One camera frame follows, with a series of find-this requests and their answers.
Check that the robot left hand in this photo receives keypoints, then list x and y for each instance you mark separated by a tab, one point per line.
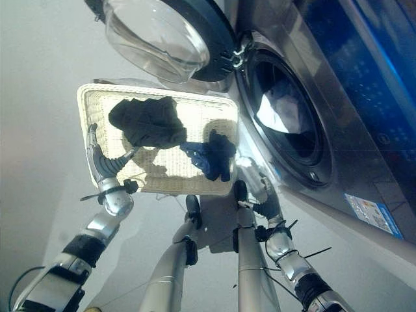
105	165

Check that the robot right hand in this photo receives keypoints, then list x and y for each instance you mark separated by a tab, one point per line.
268	198

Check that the robot left silver arm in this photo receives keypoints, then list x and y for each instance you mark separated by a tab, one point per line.
81	247

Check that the robot right silver arm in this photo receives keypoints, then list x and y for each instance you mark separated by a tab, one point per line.
299	263

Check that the silver front-load washing machine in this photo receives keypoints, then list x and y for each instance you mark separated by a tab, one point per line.
338	169

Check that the round glass washing machine door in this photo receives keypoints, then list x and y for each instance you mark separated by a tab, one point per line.
156	35

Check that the robot right dark foot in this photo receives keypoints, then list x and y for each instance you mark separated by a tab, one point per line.
240	192

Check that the robot dark foot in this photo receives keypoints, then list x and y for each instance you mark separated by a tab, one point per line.
240	192
193	208

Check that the dark grey garment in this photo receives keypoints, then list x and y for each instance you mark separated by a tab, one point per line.
146	122

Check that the robot right silver leg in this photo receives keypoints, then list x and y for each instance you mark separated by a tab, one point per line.
250	260

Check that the navy blue garment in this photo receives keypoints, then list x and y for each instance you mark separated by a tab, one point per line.
214	157

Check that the robot left dark foot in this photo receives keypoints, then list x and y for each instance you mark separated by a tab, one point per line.
193	208

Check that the white garment in drum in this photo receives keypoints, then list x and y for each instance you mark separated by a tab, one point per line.
276	112

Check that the white woven laundry basket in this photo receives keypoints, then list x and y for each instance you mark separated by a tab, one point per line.
191	117

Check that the blue white label sticker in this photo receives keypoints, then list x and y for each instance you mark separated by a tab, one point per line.
373	214

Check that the metal door hinge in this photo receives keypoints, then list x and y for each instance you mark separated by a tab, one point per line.
239	54

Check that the blue glossy control panel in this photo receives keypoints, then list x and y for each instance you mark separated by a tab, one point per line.
367	74

